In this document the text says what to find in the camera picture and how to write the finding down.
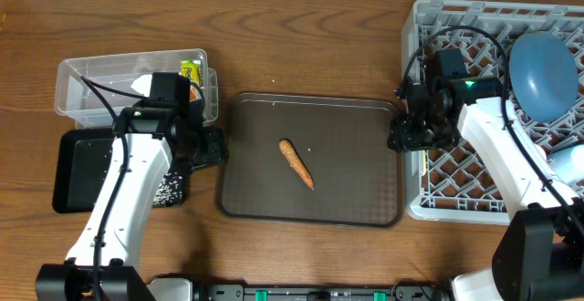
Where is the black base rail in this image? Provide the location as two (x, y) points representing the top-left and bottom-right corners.
(150, 273), (457, 301)

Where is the brown serving tray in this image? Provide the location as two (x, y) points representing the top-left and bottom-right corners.
(215, 93), (404, 228)

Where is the cream plastic spoon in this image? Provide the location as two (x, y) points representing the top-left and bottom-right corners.
(422, 150), (428, 176)

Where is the pink white cup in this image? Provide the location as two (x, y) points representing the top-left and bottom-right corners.
(534, 144), (548, 160)

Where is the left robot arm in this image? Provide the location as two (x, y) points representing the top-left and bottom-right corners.
(35, 72), (228, 301)

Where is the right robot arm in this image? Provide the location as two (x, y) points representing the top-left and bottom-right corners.
(388, 49), (583, 300)

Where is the white tissue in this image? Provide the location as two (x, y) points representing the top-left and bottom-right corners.
(130, 74), (152, 98)

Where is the orange carrot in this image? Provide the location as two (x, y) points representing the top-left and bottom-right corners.
(278, 140), (315, 191)

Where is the pile of white rice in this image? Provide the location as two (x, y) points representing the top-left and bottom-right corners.
(152, 172), (185, 208)

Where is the yellow green snack wrapper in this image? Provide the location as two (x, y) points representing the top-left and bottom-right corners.
(180, 60), (202, 101)

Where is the black plastic bin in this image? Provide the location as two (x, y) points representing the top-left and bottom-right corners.
(52, 128), (176, 213)

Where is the grey dishwasher rack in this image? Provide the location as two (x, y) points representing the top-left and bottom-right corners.
(401, 0), (583, 225)

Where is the light blue cup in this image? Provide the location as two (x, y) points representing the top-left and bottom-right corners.
(547, 144), (584, 185)

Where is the clear plastic bin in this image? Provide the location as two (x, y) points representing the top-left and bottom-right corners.
(55, 48), (219, 129)

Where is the dark blue plate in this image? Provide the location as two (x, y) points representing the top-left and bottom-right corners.
(509, 32), (579, 123)

